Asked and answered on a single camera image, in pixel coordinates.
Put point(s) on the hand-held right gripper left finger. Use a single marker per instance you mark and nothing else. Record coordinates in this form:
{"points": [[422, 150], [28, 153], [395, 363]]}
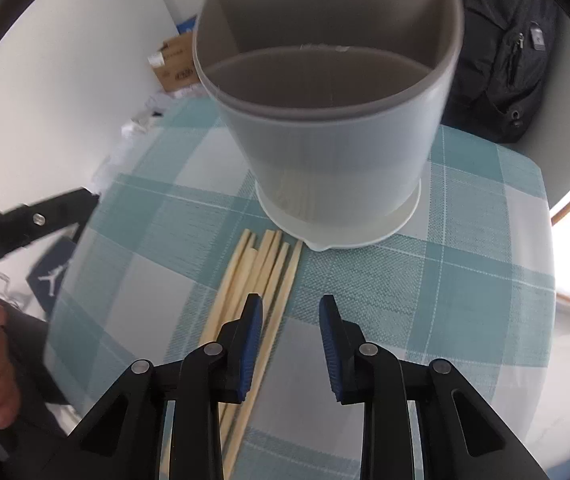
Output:
{"points": [[250, 345]]}

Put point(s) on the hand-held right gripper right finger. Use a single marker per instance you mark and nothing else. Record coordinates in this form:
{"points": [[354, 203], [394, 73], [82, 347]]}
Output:
{"points": [[332, 350]]}

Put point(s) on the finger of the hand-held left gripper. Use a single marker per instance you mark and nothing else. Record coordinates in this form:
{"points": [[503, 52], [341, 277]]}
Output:
{"points": [[25, 225]]}

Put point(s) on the bundle of wooden chopsticks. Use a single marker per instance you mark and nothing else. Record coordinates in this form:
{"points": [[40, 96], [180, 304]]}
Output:
{"points": [[237, 280]]}

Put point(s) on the grey and white utensil holder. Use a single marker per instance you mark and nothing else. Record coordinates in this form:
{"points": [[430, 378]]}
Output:
{"points": [[335, 160]]}

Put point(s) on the dark blue bag white logo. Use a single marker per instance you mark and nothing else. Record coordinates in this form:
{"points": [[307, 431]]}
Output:
{"points": [[50, 275]]}

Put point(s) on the teal and white checked tablecloth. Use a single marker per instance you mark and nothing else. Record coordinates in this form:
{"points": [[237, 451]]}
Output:
{"points": [[465, 285]]}

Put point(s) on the white plastic bag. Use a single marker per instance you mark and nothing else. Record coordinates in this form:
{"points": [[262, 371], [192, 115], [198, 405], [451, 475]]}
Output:
{"points": [[140, 117]]}

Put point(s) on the brown cardboard box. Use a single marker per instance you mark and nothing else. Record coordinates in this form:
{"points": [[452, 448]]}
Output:
{"points": [[177, 62]]}

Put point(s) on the blue cardboard box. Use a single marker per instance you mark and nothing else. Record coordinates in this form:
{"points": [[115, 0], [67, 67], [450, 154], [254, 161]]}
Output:
{"points": [[186, 25]]}

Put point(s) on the black backpack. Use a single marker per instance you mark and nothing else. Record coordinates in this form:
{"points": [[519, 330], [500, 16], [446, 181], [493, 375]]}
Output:
{"points": [[495, 60]]}

